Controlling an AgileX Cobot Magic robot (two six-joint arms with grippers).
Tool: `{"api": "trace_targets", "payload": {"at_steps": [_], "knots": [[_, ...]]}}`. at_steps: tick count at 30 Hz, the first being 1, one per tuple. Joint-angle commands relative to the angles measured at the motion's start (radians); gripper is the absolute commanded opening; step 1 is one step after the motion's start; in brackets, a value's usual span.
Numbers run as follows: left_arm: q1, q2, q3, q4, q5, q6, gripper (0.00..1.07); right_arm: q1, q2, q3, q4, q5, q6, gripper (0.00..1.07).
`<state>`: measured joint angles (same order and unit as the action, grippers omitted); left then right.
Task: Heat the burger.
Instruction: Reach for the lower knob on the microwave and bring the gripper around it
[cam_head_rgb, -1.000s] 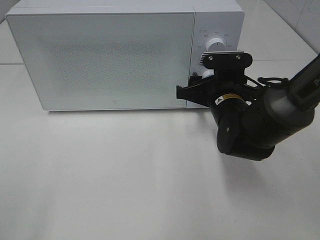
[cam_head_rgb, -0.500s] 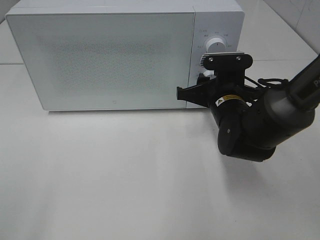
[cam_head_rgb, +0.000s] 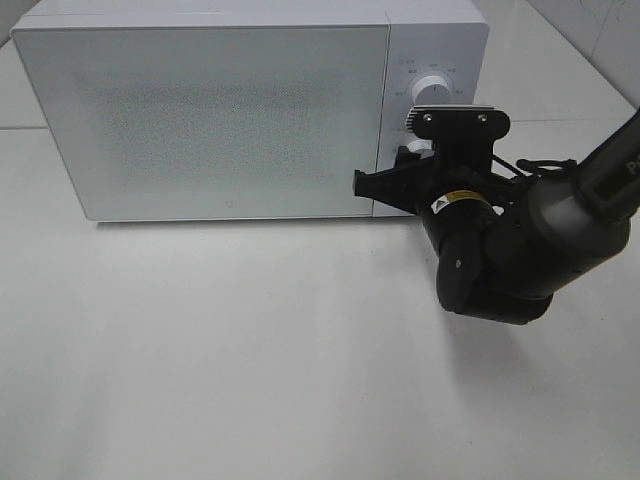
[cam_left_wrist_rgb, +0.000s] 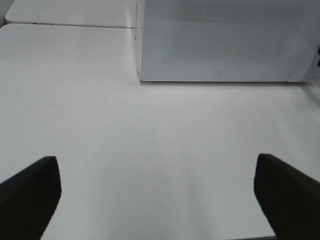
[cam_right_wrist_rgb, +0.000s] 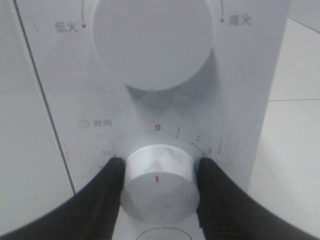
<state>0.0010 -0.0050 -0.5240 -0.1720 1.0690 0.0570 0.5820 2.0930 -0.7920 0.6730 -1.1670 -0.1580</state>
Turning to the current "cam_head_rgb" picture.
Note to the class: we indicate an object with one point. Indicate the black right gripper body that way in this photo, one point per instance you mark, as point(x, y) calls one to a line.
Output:
point(452, 198)

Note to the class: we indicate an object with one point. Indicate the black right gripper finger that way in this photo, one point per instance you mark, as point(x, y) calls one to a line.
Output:
point(405, 157)
point(400, 187)

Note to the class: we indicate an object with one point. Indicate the white control knob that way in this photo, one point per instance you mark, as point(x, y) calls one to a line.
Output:
point(419, 146)
point(431, 89)

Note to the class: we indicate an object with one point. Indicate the white microwave door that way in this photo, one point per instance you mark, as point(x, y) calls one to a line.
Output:
point(189, 124)

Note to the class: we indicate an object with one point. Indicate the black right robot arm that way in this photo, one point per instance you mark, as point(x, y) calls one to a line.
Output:
point(506, 244)

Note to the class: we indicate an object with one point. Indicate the white microwave oven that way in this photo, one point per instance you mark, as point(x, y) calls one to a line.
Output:
point(444, 37)

